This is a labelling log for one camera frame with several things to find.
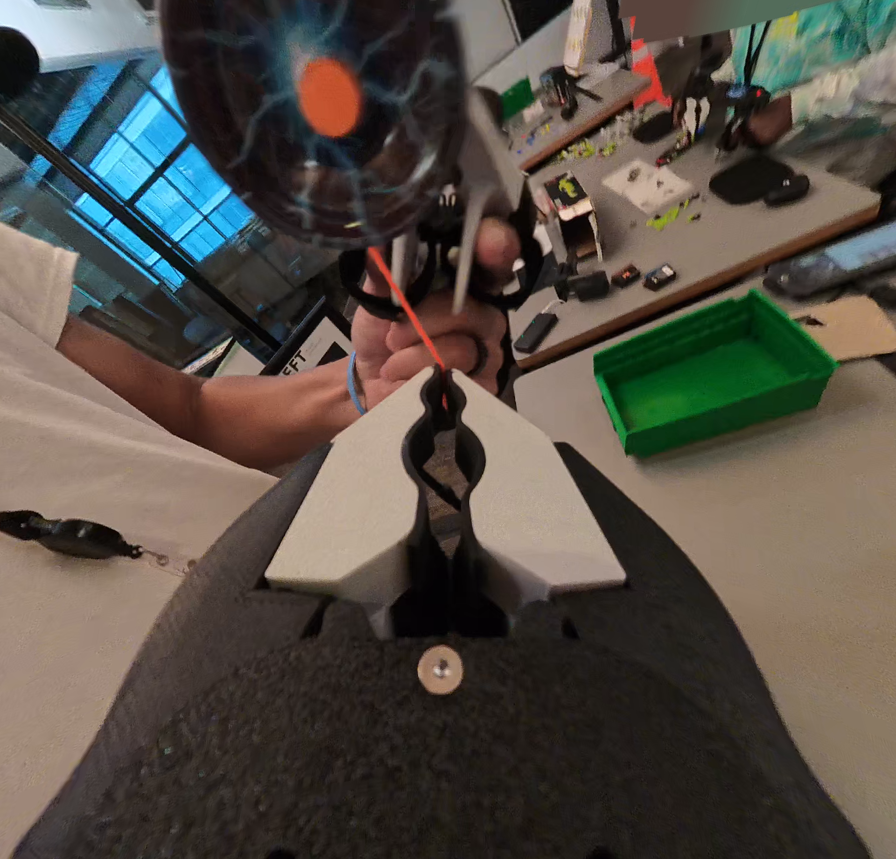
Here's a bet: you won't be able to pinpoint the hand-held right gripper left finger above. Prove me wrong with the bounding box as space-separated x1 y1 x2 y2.
265 369 446 640

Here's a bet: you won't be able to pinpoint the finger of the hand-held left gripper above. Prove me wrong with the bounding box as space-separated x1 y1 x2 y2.
454 88 529 314
388 231 413 308

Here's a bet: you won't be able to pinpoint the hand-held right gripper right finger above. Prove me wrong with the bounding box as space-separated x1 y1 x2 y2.
451 368 627 620

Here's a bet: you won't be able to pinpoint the red yo-yo string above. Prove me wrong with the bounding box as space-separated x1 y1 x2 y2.
365 245 450 412

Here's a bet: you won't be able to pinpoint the dark yo-yo with orange centre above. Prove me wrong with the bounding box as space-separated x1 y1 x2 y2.
160 0 469 247

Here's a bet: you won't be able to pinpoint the person's left forearm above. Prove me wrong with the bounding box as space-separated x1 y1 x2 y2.
56 313 357 472

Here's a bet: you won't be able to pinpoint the person's left hand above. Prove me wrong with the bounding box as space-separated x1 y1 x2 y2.
350 215 523 419

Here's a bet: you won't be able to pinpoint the black rounded device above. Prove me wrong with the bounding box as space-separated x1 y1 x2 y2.
556 267 610 304

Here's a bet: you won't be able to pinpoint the black power bank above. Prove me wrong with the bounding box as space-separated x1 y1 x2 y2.
514 311 560 355

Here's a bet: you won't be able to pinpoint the open cardboard box black print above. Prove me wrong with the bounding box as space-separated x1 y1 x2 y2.
542 172 603 262

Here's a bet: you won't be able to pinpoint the green card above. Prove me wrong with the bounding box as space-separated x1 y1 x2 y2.
500 78 537 122

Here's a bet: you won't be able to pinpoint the grey table with wooden edge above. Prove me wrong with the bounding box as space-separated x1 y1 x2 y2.
476 5 653 172
483 75 883 371

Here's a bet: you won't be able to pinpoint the black white sign board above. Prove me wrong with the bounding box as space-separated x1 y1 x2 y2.
259 299 355 378

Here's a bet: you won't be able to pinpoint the lime toy brick pieces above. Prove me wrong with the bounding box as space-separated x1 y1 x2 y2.
560 138 702 234

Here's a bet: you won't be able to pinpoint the white instruction sheet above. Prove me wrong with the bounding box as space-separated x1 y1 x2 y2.
602 159 694 215

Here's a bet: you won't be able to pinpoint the orange traffic cone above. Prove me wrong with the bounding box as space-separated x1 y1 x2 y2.
630 32 666 108

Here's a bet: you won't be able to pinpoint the green plastic bin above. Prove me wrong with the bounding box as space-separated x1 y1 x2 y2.
594 288 839 458

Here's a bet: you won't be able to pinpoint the black computer mouse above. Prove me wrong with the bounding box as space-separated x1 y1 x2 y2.
764 175 812 208

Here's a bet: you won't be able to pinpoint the large grid window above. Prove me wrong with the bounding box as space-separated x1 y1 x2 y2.
28 68 282 294

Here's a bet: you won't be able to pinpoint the black tablet phone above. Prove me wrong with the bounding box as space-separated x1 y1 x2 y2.
763 222 896 297

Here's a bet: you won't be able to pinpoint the brown cardboard sheet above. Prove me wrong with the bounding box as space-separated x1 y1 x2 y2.
791 295 896 362

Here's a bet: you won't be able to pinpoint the small black tripod camera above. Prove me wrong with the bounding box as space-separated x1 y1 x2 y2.
541 67 603 119

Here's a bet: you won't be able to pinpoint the black badge reel lanyard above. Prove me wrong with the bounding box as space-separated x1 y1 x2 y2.
0 510 191 574

